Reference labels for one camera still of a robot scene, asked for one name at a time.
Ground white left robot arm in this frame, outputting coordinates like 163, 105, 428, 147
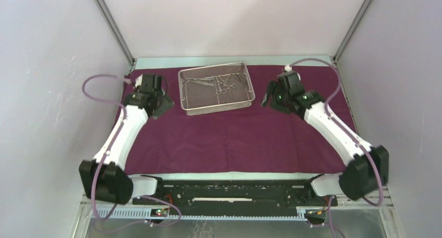
79, 74, 174, 205

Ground magenta surgical wrap cloth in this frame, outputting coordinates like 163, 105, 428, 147
125, 66, 345, 174

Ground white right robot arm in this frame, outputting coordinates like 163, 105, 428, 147
261, 71, 389, 206

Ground steel surgical forceps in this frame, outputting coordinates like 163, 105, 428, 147
184, 76, 220, 86

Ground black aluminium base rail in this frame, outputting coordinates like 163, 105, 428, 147
72, 182, 401, 227

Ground steel surgical scissors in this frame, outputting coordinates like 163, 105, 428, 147
214, 77, 239, 95

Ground metal mesh instrument tray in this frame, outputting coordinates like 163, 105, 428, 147
178, 62, 255, 116

